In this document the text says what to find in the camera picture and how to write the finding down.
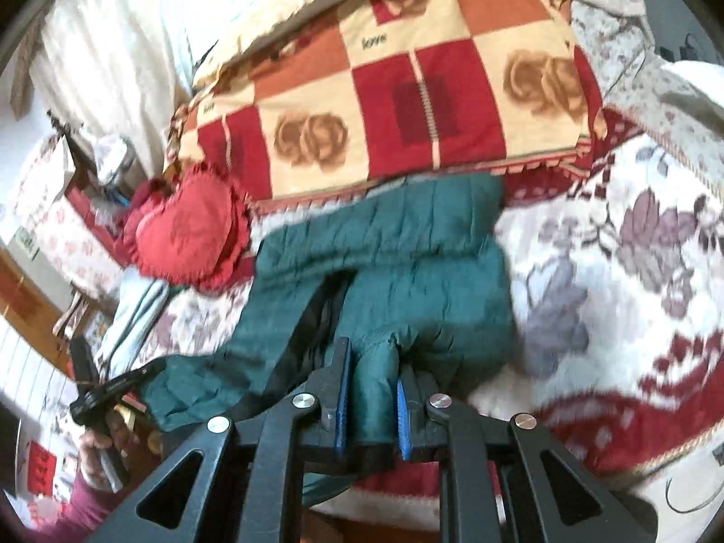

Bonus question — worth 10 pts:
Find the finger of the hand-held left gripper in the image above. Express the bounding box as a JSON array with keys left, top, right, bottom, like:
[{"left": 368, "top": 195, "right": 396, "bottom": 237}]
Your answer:
[
  {"left": 69, "top": 338, "right": 96, "bottom": 394},
  {"left": 71, "top": 365, "right": 166, "bottom": 425}
]

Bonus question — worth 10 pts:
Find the green puffer jacket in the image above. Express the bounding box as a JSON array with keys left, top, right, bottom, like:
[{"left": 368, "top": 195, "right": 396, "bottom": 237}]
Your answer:
[{"left": 136, "top": 172, "right": 515, "bottom": 510}]

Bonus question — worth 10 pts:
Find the person's left forearm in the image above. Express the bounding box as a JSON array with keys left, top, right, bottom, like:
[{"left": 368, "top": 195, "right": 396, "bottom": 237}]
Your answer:
[{"left": 31, "top": 478, "right": 122, "bottom": 543}]

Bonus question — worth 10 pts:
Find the dark red garment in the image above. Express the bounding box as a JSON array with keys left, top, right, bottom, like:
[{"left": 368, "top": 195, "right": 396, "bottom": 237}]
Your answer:
[{"left": 121, "top": 178, "right": 187, "bottom": 261}]

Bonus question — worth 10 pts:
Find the white cushion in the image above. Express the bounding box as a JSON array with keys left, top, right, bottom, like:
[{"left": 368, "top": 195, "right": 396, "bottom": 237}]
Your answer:
[{"left": 661, "top": 59, "right": 724, "bottom": 121}]

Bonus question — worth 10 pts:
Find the white radiator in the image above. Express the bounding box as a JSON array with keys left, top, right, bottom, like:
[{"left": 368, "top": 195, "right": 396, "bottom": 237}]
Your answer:
[{"left": 0, "top": 325, "right": 77, "bottom": 425}]

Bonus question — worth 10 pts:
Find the red orange checkered quilt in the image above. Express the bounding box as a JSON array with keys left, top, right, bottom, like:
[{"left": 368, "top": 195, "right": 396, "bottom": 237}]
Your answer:
[{"left": 170, "top": 0, "right": 606, "bottom": 210}]

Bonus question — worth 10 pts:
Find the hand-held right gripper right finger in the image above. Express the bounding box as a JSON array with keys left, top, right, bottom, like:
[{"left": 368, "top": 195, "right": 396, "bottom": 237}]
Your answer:
[{"left": 396, "top": 365, "right": 626, "bottom": 543}]

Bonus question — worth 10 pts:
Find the floral bed blanket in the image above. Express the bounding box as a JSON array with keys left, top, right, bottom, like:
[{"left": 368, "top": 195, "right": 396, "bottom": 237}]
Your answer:
[{"left": 113, "top": 0, "right": 724, "bottom": 521}]

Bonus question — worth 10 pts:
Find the light blue cloth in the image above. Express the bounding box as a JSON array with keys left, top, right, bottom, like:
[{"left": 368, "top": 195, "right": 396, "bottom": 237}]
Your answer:
[{"left": 93, "top": 277, "right": 171, "bottom": 377}]

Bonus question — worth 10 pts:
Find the red heart-shaped pillow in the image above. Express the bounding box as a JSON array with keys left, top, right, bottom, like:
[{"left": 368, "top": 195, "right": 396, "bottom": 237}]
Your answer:
[{"left": 121, "top": 161, "right": 252, "bottom": 292}]

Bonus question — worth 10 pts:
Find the person's left hand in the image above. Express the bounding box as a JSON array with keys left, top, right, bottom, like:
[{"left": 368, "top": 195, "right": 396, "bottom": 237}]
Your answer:
[{"left": 76, "top": 406, "right": 141, "bottom": 493}]

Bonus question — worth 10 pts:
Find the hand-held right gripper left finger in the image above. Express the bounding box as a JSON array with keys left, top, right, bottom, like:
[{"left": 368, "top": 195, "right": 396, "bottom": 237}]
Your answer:
[{"left": 116, "top": 336, "right": 354, "bottom": 543}]

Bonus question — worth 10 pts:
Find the cream lace-edged pillow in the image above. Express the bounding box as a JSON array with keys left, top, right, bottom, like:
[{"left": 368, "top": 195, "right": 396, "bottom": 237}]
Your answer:
[{"left": 192, "top": 0, "right": 397, "bottom": 103}]

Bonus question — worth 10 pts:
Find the white curtain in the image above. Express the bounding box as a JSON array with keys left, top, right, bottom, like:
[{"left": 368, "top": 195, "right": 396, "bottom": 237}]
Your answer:
[{"left": 25, "top": 0, "right": 244, "bottom": 173}]

